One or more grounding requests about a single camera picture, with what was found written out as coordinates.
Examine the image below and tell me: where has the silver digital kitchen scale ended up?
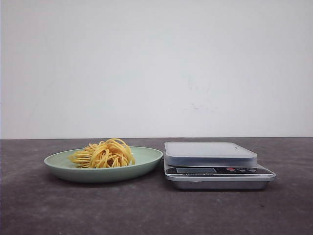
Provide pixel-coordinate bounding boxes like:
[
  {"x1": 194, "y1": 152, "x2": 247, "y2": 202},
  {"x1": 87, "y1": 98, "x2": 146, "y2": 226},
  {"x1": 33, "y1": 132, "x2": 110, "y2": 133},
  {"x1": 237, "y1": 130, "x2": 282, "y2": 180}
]
[{"x1": 164, "y1": 142, "x2": 276, "y2": 190}]

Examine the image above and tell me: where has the light green round plate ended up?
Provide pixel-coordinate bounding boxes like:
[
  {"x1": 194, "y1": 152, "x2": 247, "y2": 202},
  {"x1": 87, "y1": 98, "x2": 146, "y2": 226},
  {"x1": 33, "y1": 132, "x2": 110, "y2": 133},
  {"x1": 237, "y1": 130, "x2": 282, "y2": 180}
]
[{"x1": 44, "y1": 146, "x2": 163, "y2": 183}]

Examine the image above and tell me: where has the yellow vermicelli noodle bundle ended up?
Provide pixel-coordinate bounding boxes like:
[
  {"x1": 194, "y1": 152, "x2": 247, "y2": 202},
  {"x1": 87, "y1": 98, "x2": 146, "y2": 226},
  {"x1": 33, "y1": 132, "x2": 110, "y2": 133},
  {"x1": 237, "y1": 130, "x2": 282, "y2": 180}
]
[{"x1": 68, "y1": 138, "x2": 135, "y2": 168}]

